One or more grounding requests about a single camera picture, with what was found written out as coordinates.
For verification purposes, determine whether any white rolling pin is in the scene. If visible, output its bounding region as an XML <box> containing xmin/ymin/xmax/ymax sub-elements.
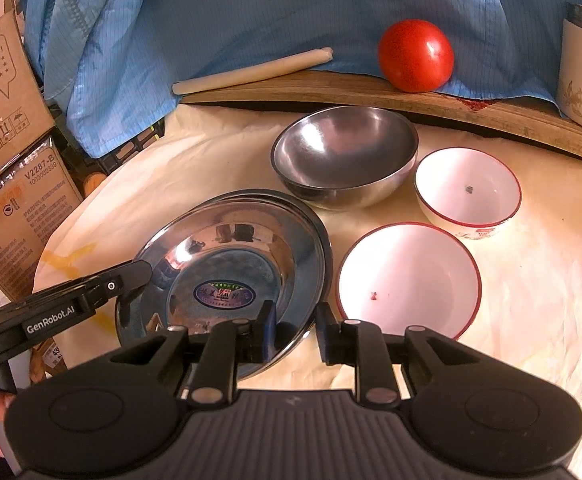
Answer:
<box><xmin>172</xmin><ymin>47</ymin><xmax>333</xmax><ymax>96</ymax></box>

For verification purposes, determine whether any blue hanging coat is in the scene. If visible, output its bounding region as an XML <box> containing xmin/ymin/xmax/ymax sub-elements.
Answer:
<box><xmin>22</xmin><ymin>0</ymin><xmax>582</xmax><ymax>158</ymax></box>

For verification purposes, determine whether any lower Vinda cardboard box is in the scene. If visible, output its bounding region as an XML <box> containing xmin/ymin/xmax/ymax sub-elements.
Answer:
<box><xmin>0</xmin><ymin>136</ymin><xmax>82</xmax><ymax>301</ymax></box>

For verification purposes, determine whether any white bowl red rim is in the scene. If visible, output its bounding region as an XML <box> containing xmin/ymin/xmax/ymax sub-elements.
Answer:
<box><xmin>335</xmin><ymin>222</ymin><xmax>482</xmax><ymax>339</ymax></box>
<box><xmin>413</xmin><ymin>146</ymin><xmax>522</xmax><ymax>240</ymax></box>

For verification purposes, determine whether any red tomato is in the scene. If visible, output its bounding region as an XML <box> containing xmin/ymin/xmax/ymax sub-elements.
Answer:
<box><xmin>378</xmin><ymin>20</ymin><xmax>455</xmax><ymax>93</ymax></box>

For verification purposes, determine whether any white bowl red rim back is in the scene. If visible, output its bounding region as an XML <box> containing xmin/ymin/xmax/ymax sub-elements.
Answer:
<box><xmin>413</xmin><ymin>146</ymin><xmax>522</xmax><ymax>240</ymax></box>

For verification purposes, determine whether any white bowl red rim front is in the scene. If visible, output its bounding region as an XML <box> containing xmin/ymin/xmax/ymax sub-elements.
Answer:
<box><xmin>335</xmin><ymin>222</ymin><xmax>482</xmax><ymax>339</ymax></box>

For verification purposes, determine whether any deep steel bowl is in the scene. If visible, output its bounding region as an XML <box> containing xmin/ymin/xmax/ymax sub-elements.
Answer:
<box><xmin>270</xmin><ymin>105</ymin><xmax>419</xmax><ymax>210</ymax></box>

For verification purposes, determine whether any wooden shelf board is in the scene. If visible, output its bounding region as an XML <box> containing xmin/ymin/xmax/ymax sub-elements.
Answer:
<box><xmin>181</xmin><ymin>70</ymin><xmax>582</xmax><ymax>158</ymax></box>

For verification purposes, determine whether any black plastic crate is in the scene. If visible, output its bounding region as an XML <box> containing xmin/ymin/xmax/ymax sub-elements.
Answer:
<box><xmin>49</xmin><ymin>104</ymin><xmax>165</xmax><ymax>180</ymax></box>

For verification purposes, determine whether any upper cardboard box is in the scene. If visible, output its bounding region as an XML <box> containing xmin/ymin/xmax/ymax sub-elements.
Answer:
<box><xmin>0</xmin><ymin>0</ymin><xmax>54</xmax><ymax>174</ymax></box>

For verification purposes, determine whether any cream paper table cover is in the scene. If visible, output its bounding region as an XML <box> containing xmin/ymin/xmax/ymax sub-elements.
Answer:
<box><xmin>32</xmin><ymin>104</ymin><xmax>582</xmax><ymax>480</ymax></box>

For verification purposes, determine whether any steel plate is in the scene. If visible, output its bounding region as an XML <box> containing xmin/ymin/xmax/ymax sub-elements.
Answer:
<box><xmin>114</xmin><ymin>187</ymin><xmax>333</xmax><ymax>380</ymax></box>
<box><xmin>192</xmin><ymin>188</ymin><xmax>334</xmax><ymax>301</ymax></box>

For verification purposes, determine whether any steel plate front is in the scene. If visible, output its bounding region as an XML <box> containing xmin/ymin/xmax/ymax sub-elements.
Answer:
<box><xmin>114</xmin><ymin>187</ymin><xmax>333</xmax><ymax>380</ymax></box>

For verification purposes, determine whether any steel plate back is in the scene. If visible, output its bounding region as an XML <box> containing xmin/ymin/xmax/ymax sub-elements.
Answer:
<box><xmin>192</xmin><ymin>188</ymin><xmax>334</xmax><ymax>301</ymax></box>

